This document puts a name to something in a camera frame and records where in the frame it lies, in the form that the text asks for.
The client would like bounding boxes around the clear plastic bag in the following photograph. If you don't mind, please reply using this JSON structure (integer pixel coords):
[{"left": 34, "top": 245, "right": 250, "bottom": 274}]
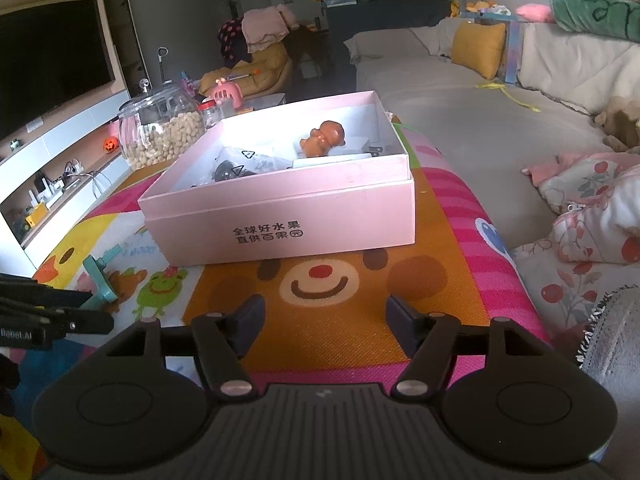
[{"left": 188, "top": 146, "right": 297, "bottom": 188}]

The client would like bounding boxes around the brown bear figurine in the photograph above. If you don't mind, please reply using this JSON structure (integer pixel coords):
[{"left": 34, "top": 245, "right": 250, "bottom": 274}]
[{"left": 299, "top": 120, "right": 346, "bottom": 158}]

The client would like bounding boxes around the teal plastic toy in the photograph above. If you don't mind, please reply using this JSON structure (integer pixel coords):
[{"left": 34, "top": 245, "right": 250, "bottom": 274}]
[{"left": 80, "top": 245, "right": 122, "bottom": 311}]

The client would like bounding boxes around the colourful cartoon play mat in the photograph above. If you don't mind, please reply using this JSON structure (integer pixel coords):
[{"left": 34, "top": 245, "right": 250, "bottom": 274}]
[{"left": 8, "top": 119, "right": 551, "bottom": 476}]

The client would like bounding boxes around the floral pink blanket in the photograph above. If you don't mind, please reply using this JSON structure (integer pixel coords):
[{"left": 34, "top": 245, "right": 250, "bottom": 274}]
[{"left": 512, "top": 152, "right": 639, "bottom": 338}]

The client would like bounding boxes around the pink cardboard box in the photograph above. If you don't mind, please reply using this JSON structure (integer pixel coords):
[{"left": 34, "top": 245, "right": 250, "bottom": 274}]
[{"left": 139, "top": 91, "right": 416, "bottom": 266}]

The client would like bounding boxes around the orange pumpkin ornament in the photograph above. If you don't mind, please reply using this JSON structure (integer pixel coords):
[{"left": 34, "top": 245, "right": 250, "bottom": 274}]
[{"left": 103, "top": 136, "right": 119, "bottom": 153}]

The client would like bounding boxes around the glass jar of nuts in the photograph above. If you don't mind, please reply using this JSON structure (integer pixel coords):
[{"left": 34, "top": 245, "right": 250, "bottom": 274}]
[{"left": 117, "top": 78, "right": 205, "bottom": 170}]

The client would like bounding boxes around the small clear bottle red cap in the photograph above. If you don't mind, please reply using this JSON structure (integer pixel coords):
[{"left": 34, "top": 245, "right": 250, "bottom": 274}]
[{"left": 198, "top": 100, "right": 222, "bottom": 129}]

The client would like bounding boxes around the pink toy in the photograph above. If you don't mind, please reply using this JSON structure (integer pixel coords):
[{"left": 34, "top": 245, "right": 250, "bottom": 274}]
[{"left": 208, "top": 78, "right": 243, "bottom": 110}]

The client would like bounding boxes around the black television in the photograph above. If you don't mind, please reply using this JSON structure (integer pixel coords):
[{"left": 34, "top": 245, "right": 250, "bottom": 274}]
[{"left": 0, "top": 0, "right": 114, "bottom": 138}]

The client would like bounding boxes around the yellow beanbag chair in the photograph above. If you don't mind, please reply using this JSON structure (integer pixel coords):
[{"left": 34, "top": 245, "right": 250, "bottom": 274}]
[{"left": 198, "top": 42, "right": 293, "bottom": 98}]

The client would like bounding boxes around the beige covered sofa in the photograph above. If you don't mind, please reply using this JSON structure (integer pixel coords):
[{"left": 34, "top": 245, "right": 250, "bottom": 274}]
[{"left": 344, "top": 18, "right": 639, "bottom": 248}]

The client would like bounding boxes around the brown plush toy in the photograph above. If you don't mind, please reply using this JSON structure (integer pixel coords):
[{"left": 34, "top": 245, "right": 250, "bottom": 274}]
[{"left": 593, "top": 96, "right": 640, "bottom": 154}]

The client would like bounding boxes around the yellow cushion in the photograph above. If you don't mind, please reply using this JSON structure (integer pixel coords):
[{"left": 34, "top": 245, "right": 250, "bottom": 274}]
[{"left": 451, "top": 21, "right": 506, "bottom": 80}]

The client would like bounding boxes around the pink clothes pile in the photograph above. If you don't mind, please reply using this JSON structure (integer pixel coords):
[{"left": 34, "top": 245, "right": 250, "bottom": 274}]
[{"left": 242, "top": 4, "right": 299, "bottom": 54}]

